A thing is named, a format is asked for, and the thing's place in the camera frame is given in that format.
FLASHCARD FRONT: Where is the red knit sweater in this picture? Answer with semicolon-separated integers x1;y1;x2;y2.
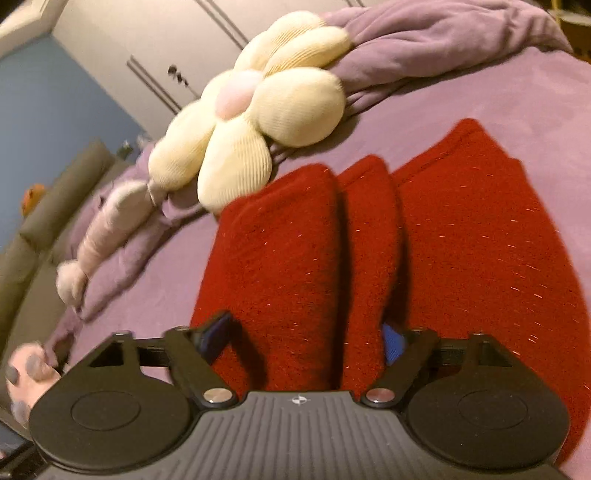
191;119;590;456

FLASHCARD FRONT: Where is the hand with painted nails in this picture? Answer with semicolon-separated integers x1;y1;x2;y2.
5;342;61;429

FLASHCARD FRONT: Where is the grey headboard cushion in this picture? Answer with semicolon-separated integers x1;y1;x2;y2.
1;140;128;352

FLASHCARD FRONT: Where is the orange plush toy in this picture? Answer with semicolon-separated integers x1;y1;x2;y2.
20;184;46;218

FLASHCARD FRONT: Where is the cream flower plush pillow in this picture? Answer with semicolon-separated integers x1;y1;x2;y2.
148;11;352;213

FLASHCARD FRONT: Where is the purple bed sheet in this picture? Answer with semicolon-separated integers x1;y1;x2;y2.
59;45;591;480

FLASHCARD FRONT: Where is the purple crumpled blanket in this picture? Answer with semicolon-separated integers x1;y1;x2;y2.
44;1;570;367

